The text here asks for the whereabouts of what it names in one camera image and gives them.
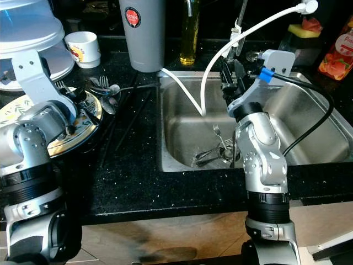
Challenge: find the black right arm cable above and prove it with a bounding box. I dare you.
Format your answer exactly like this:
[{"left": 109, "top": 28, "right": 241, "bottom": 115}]
[{"left": 273, "top": 74, "right": 336, "bottom": 158}]

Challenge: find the yellow and red sponge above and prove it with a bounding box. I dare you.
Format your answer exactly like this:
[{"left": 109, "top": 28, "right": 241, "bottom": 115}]
[{"left": 287, "top": 16, "right": 324, "bottom": 40}]

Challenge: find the metal faucet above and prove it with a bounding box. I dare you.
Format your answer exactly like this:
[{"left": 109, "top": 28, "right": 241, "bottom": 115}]
[{"left": 225, "top": 0, "right": 250, "bottom": 62}]

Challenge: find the grey tumbler with red sticker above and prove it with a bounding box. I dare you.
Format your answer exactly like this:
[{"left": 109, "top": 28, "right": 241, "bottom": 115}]
[{"left": 119, "top": 0, "right": 167, "bottom": 74}]

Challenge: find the small silver fork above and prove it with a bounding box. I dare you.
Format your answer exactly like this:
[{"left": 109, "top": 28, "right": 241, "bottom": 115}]
[{"left": 212, "top": 123, "right": 233, "bottom": 152}]

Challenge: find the white printed cup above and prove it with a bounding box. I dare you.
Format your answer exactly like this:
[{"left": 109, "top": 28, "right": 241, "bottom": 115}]
[{"left": 64, "top": 31, "right": 102, "bottom": 70}]

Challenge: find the stainless steel sink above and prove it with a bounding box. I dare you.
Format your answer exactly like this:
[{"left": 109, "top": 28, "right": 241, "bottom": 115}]
[{"left": 157, "top": 71, "right": 353, "bottom": 173}]

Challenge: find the silver fork with long handle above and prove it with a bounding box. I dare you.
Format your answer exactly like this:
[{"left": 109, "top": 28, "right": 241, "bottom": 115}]
[{"left": 97, "top": 75, "right": 162, "bottom": 96}]

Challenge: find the black chopstick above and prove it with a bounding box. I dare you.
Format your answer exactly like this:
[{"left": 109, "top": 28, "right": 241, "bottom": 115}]
[{"left": 98, "top": 83, "right": 140, "bottom": 168}]

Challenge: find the silver spoon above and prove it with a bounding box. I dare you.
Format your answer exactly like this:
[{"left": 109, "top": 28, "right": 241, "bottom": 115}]
[
  {"left": 192, "top": 145, "right": 236, "bottom": 168},
  {"left": 100, "top": 93, "right": 120, "bottom": 115}
]

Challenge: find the white flexible faucet hose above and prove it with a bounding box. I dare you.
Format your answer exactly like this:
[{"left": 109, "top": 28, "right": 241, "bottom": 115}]
[{"left": 159, "top": 0, "right": 319, "bottom": 118}]

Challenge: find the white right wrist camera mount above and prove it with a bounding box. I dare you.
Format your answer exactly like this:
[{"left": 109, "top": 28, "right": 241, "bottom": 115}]
[{"left": 256, "top": 49, "right": 296, "bottom": 87}]

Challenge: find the yellow oil bottle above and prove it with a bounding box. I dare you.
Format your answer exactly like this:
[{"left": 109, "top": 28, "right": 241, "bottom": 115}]
[{"left": 179, "top": 0, "right": 201, "bottom": 66}]

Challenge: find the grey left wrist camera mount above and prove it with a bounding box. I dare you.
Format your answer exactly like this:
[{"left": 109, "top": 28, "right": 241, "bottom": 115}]
[{"left": 11, "top": 49, "right": 78, "bottom": 125}]

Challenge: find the yellow patterned plate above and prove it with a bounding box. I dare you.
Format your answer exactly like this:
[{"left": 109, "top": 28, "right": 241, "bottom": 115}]
[{"left": 0, "top": 87, "right": 105, "bottom": 158}]

